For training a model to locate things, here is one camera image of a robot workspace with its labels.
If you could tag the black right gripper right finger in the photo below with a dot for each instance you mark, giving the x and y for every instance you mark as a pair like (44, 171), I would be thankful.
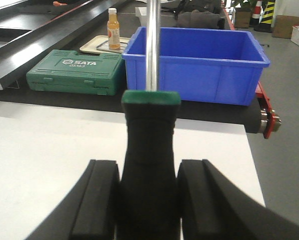
(213, 208)

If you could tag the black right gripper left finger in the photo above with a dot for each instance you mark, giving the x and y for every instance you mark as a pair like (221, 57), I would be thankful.
(87, 211)

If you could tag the green handled screwdriver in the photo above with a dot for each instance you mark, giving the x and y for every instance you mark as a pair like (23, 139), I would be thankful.
(148, 191)

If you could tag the beige plastic tray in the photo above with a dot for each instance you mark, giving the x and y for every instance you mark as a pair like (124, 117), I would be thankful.
(100, 44)

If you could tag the large blue plastic bin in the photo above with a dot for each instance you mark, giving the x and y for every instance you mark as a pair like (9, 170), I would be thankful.
(209, 65)

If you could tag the green SATA tool case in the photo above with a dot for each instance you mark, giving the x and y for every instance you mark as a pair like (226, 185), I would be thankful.
(69, 72)

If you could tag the orange juice bottle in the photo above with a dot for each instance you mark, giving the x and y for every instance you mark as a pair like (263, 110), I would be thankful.
(113, 29)

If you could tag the dark clothing pile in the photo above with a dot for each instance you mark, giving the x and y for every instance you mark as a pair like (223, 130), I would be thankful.
(200, 20)

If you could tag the yellow black traffic cone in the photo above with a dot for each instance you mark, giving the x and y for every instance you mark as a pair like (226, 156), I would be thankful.
(265, 24)

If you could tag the orange white traffic cone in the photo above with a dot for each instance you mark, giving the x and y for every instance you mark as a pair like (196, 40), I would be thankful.
(256, 13)

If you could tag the brown cardboard box on floor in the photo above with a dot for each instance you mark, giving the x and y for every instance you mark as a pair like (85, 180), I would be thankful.
(283, 26)

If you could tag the small cardboard box by plant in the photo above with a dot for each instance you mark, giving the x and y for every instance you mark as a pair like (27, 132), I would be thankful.
(241, 17)

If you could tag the red conveyor roller bracket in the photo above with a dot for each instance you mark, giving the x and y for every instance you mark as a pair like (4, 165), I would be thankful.
(270, 121)

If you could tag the black angled metal rail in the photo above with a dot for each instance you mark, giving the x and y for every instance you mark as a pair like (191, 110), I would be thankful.
(22, 53)

